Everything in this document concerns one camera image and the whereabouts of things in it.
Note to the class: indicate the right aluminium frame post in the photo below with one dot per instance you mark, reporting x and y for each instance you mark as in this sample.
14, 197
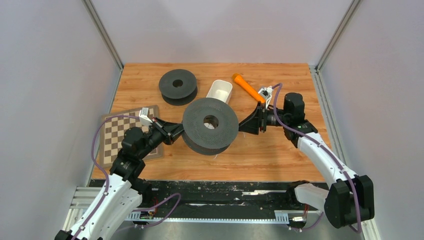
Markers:
351, 10

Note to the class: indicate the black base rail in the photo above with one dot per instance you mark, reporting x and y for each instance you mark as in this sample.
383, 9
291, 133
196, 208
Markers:
213, 202

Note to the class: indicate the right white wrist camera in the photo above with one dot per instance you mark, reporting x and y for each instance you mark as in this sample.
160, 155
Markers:
266, 93

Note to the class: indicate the orange flashlight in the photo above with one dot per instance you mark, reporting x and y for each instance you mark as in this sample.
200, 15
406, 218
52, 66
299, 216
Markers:
238, 79

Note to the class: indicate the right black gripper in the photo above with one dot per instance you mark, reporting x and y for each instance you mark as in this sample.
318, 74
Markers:
257, 119

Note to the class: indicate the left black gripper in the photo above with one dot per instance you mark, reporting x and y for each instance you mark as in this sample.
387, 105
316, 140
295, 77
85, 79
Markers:
172, 130

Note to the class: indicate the black spool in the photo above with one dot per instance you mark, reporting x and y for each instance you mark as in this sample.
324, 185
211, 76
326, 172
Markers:
178, 87
210, 126

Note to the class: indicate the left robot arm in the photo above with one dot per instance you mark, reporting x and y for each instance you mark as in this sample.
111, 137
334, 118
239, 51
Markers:
123, 190

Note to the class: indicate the left aluminium frame post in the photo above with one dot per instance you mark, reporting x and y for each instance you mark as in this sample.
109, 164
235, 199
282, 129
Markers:
93, 13

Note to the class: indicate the wooden chessboard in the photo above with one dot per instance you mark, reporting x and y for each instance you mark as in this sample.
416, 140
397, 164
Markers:
113, 131

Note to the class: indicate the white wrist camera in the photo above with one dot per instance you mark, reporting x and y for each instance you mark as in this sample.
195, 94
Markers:
266, 93
144, 117

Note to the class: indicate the aluminium frame post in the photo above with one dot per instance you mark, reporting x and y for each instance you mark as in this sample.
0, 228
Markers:
351, 10
93, 13

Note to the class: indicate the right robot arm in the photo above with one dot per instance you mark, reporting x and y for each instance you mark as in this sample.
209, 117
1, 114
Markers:
349, 198

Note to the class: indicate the white oblong tray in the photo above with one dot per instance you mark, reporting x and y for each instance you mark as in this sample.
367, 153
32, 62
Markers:
220, 90

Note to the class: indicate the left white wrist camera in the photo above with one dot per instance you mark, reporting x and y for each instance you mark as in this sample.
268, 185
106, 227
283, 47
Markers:
144, 117

